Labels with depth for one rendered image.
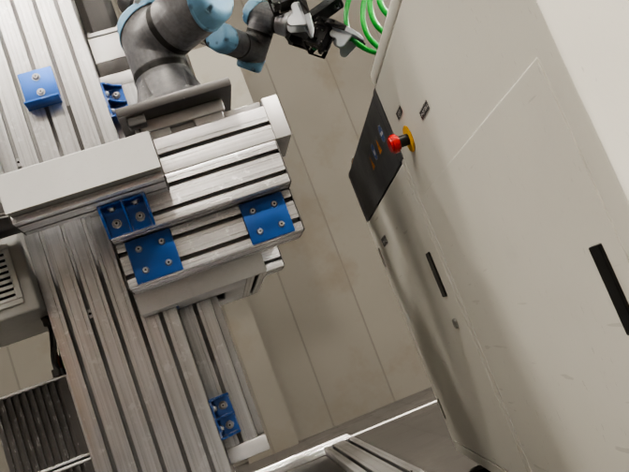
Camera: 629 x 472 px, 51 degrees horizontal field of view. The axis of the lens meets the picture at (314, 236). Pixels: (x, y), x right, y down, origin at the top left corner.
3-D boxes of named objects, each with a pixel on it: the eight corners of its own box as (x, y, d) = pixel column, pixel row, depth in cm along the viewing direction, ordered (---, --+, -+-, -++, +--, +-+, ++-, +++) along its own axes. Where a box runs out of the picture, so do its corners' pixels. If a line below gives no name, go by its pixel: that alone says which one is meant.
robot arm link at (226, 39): (105, -35, 188) (235, 19, 169) (132, -23, 198) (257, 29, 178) (93, 5, 191) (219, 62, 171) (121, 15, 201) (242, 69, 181)
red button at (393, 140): (392, 162, 127) (383, 137, 127) (412, 154, 127) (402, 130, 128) (397, 154, 121) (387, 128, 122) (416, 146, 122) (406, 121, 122)
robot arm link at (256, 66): (222, 61, 184) (234, 22, 182) (244, 68, 194) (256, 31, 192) (244, 68, 181) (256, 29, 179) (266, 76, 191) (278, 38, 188)
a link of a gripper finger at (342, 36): (356, 54, 173) (326, 47, 177) (366, 36, 174) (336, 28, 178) (352, 48, 170) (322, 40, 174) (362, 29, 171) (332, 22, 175)
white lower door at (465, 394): (452, 441, 191) (366, 223, 201) (459, 438, 191) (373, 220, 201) (530, 488, 127) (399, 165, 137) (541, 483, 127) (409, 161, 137)
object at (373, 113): (368, 220, 199) (348, 171, 202) (381, 214, 200) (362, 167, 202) (400, 163, 138) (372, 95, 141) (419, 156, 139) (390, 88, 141)
